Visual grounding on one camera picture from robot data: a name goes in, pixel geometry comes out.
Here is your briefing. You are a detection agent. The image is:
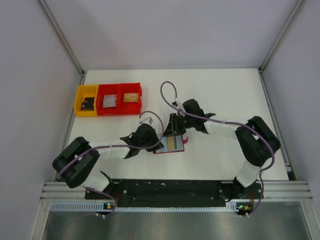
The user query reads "gold credit card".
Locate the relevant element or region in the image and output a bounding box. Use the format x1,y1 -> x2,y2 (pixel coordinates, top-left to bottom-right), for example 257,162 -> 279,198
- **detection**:
166,136 -> 178,152

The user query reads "red leather card holder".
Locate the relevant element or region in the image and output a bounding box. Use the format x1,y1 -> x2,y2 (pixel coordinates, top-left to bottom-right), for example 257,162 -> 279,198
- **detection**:
153,135 -> 189,154

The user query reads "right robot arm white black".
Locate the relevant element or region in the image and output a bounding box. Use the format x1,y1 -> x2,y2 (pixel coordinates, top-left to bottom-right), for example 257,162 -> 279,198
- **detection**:
164,99 -> 281,188

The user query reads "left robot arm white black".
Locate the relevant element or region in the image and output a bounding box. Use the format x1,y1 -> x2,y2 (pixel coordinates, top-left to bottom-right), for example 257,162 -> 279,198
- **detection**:
52,123 -> 163,192

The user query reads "gold card in bin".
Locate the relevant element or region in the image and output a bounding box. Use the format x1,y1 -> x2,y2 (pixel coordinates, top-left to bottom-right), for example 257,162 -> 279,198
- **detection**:
123,93 -> 139,103

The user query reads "silver card in bin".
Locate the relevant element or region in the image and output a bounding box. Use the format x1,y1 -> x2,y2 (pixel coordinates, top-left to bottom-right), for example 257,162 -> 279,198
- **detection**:
102,94 -> 117,108

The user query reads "red plastic bin right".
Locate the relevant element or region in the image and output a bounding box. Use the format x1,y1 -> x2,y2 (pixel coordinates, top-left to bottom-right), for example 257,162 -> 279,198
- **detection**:
119,82 -> 142,115

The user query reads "red plastic bin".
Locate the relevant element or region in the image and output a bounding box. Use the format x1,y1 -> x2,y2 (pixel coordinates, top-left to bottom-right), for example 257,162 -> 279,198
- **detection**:
119,82 -> 142,115
96,83 -> 120,116

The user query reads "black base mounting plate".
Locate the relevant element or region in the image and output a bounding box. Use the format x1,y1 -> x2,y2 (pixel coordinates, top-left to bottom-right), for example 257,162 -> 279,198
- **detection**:
84,178 -> 263,207

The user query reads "red plastic bin middle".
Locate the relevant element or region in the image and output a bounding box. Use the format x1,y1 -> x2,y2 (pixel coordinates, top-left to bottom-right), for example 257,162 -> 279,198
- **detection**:
96,83 -> 120,116

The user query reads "yellow plastic bin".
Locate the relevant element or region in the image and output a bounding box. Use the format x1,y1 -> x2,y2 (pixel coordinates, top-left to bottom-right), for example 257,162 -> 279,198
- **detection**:
73,84 -> 98,117

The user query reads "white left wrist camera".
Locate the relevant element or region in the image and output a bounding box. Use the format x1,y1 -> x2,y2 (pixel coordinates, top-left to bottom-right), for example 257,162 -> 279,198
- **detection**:
139,117 -> 154,127

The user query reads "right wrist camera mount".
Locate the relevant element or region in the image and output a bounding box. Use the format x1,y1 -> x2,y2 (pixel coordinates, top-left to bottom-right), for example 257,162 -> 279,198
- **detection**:
172,98 -> 184,111

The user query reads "white slotted cable duct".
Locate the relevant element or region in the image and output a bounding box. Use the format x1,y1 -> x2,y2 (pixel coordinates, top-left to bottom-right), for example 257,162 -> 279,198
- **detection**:
50,201 -> 249,213

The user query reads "aluminium front frame rail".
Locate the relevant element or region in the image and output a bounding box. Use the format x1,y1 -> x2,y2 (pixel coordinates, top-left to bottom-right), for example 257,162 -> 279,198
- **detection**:
40,180 -> 313,202

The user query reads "aluminium left frame post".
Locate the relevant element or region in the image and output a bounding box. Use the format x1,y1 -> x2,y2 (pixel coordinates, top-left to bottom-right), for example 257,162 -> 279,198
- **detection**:
36,0 -> 85,76

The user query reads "aluminium frame post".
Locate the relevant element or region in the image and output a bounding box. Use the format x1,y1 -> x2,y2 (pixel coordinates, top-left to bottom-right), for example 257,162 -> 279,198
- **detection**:
36,0 -> 85,76
258,0 -> 307,74

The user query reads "aluminium right frame post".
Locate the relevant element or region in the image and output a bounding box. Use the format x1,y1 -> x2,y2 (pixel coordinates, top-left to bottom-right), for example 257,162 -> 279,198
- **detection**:
258,0 -> 307,74

